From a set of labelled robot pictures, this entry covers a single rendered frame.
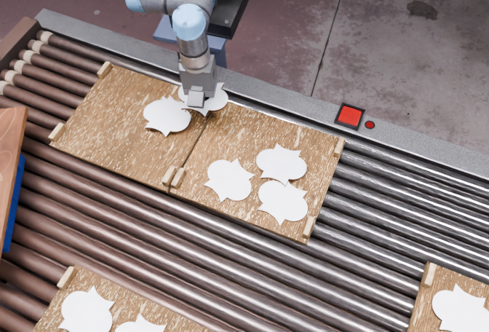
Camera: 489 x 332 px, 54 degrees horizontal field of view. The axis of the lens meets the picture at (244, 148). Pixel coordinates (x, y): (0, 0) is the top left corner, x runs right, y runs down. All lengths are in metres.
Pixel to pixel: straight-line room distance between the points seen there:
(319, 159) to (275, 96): 0.28
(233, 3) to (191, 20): 0.71
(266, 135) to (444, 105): 1.56
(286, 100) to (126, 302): 0.77
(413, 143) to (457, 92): 1.42
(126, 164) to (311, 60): 1.68
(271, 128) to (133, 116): 0.43
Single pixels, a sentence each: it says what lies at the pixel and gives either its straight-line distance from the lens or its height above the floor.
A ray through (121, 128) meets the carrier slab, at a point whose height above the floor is 0.94.
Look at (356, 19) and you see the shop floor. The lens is 3.16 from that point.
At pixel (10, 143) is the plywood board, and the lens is 1.50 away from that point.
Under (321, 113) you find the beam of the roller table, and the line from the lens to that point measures 1.53.
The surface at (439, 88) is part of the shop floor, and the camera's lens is 2.91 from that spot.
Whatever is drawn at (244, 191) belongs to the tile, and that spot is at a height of 0.94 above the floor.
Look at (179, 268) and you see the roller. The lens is 1.31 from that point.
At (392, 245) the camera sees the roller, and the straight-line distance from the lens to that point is 1.36.
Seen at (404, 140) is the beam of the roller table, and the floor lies 0.92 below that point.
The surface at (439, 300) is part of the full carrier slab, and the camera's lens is 1.31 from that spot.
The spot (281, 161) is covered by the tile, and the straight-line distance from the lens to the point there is 1.39.
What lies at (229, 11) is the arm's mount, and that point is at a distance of 1.81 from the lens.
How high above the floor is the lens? 2.15
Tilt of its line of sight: 58 degrees down
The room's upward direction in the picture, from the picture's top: 5 degrees counter-clockwise
